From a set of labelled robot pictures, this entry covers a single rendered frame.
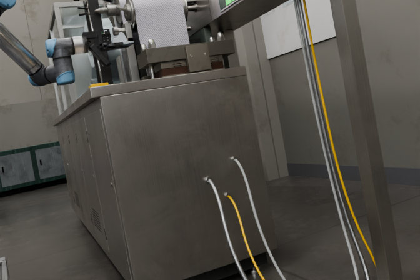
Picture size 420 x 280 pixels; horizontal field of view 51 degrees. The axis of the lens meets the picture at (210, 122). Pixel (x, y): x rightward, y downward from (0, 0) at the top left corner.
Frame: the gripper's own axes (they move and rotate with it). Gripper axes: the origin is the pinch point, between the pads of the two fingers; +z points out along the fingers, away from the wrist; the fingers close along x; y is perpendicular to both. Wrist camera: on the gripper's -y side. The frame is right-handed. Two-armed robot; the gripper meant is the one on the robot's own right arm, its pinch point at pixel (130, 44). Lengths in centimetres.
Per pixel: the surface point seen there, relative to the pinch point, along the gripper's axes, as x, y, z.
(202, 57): -22.3, -12.5, 24.1
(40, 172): 574, -83, -36
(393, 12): 23, 7, 184
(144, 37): -0.6, 2.7, 7.1
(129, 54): 7.4, -2.8, 1.0
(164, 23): -0.6, 8.1, 17.7
